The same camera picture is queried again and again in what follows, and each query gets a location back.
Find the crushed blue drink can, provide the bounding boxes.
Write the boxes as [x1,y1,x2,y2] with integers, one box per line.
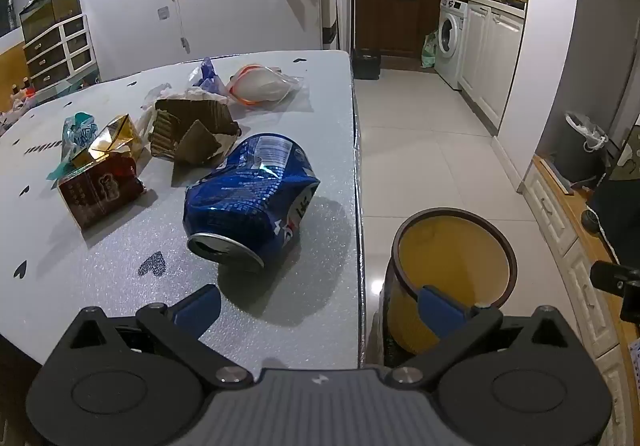
[182,133,321,274]

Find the black television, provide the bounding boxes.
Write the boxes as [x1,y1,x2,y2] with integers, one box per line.
[587,125,640,267]

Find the grey trash can white liner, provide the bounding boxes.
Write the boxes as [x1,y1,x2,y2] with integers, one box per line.
[554,111,610,185]

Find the yellow trash bin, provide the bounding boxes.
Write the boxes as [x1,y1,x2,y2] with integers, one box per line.
[382,207,519,370]

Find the teal snack wrapper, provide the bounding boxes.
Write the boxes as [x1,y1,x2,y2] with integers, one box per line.
[47,111,99,181]

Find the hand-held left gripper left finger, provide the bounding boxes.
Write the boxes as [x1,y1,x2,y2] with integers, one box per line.
[64,284,254,390]

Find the white drawer cabinet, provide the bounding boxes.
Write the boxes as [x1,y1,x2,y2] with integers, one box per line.
[22,14,99,87]

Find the white perforated paper sheet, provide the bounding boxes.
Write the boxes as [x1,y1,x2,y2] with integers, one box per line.
[627,340,640,403]

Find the blue and purple plastic wrapper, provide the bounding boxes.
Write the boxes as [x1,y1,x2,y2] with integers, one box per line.
[192,56,229,99]

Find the red and gold carton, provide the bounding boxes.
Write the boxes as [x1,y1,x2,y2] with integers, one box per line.
[56,114,147,231]

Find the green plastic bag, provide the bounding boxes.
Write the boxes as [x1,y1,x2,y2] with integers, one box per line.
[421,32,441,69]

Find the white and orange plastic bag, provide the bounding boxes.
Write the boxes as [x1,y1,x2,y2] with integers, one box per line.
[225,64,306,106]

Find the black floor crate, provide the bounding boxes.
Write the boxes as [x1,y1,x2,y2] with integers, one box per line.
[352,49,382,81]

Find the white kitchen cabinets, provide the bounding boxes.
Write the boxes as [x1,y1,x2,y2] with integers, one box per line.
[457,0,527,135]

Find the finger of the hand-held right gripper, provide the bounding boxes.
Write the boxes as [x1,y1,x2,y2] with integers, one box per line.
[590,261,640,293]

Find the white washing machine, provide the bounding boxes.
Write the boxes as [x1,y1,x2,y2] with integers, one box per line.
[433,0,470,91]

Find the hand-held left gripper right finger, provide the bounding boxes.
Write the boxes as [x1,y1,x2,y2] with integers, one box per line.
[386,285,577,390]

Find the low white wood-top cabinet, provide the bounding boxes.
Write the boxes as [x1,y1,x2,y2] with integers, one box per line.
[520,155,640,446]

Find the glass tank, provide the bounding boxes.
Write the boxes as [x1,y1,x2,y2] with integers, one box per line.
[19,0,82,41]

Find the torn brown cardboard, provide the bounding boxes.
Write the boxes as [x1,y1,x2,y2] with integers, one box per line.
[149,98,242,165]

